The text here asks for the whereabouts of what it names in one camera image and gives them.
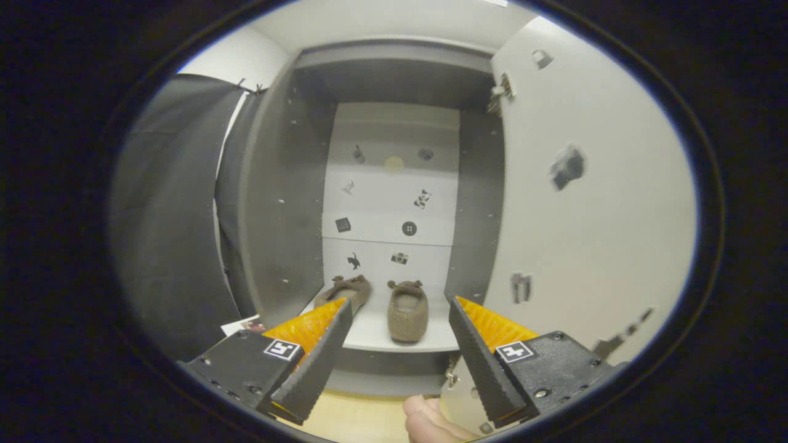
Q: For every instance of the white book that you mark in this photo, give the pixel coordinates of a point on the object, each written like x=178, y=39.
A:
x=243, y=325

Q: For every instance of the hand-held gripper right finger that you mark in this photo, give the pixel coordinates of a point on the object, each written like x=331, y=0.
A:
x=480, y=369

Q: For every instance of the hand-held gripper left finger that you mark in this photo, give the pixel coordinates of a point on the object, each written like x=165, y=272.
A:
x=320, y=363

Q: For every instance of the metal door hinge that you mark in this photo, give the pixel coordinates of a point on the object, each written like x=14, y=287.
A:
x=502, y=92
x=452, y=372

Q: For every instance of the brown fuzzy shoe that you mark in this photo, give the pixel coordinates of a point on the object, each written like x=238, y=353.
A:
x=407, y=314
x=348, y=290

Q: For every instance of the grey shoe cabinet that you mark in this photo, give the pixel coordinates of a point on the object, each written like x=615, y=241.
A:
x=283, y=215

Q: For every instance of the black backdrop cloth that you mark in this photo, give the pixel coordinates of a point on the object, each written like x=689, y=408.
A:
x=166, y=215

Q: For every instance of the light grey shoe cabinet door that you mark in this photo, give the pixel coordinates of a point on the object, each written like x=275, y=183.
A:
x=603, y=234

